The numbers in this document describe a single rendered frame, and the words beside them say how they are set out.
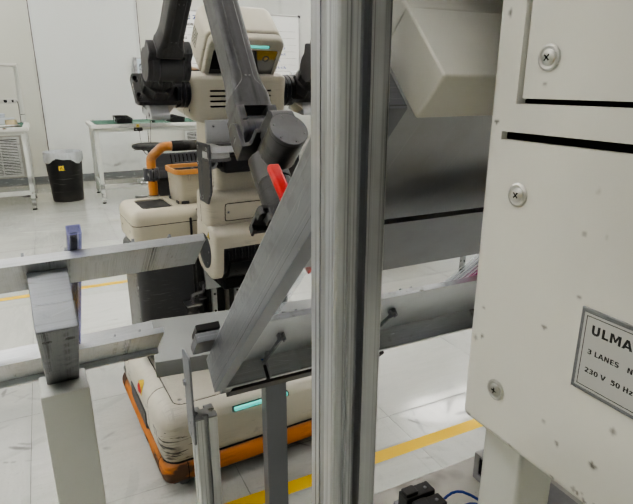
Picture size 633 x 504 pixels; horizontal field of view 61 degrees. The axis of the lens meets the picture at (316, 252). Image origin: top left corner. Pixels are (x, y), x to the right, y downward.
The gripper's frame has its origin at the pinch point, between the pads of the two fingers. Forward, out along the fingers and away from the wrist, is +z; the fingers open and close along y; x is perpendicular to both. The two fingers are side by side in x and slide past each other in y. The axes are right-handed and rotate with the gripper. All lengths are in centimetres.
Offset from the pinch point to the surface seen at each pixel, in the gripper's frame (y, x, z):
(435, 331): 38.2, 28.6, 6.6
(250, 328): -10.0, 0.2, 7.3
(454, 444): 83, 104, 28
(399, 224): 0.4, -23.8, 7.5
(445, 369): 114, 134, -1
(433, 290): 27.9, 10.4, 3.6
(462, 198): 12.6, -21.0, 3.7
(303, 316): 2.3, 10.5, 3.6
